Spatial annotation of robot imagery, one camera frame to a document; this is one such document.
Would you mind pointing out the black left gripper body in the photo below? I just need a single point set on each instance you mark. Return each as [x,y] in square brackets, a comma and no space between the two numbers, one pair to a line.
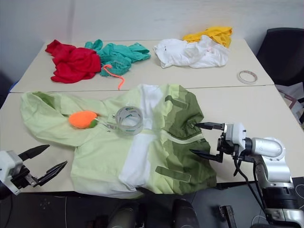
[21,178]

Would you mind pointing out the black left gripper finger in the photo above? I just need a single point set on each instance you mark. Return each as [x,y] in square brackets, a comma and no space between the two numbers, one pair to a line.
[52,172]
[33,152]

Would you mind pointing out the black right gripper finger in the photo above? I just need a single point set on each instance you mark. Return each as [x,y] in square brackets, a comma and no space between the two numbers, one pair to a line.
[213,126]
[211,156]

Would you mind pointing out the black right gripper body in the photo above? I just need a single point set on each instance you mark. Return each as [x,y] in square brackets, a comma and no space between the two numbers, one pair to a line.
[225,146]

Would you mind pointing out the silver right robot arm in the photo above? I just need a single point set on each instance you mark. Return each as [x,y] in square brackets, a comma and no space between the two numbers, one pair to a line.
[273,152]

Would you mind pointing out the light and dark green jacket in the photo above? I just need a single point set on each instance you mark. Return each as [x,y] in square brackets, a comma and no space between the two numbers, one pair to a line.
[95,154]

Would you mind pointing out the small clear tape roll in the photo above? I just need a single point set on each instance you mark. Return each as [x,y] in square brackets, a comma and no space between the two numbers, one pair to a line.
[247,81]

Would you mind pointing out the orange plush fruit toy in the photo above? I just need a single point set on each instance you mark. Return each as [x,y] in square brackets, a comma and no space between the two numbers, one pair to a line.
[79,120]

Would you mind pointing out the black rounded shape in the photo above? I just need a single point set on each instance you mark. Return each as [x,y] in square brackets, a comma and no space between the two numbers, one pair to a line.
[186,213]

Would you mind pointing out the white garment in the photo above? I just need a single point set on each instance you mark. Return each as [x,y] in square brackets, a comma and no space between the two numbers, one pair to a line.
[175,53]

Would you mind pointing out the grey rounded shape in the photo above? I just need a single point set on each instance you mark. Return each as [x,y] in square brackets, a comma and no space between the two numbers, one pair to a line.
[123,216]

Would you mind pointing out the large clear tape roll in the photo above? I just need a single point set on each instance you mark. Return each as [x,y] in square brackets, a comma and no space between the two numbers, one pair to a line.
[129,131]

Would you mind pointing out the white paper bag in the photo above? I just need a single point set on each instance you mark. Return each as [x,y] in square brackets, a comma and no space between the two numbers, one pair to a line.
[297,99]

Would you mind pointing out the yellow garment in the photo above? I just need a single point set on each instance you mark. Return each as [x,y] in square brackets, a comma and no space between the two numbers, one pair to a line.
[213,32]

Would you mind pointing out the red garment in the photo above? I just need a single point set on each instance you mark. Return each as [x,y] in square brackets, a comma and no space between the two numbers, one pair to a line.
[76,64]

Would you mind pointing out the black office chair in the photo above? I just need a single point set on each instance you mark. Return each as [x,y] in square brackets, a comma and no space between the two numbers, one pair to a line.
[285,54]

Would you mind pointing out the teal garment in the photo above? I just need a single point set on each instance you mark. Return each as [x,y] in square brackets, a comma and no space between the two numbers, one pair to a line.
[118,55]

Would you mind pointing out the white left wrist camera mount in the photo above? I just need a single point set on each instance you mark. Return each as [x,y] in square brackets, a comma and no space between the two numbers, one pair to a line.
[9,166]

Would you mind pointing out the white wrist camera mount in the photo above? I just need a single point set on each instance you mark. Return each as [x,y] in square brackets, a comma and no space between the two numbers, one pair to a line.
[237,133]
[9,166]

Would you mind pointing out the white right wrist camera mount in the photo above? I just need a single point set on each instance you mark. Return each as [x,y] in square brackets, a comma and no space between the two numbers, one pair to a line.
[237,133]

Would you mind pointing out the black bracket under table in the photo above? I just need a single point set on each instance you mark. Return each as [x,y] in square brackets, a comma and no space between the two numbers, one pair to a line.
[226,215]

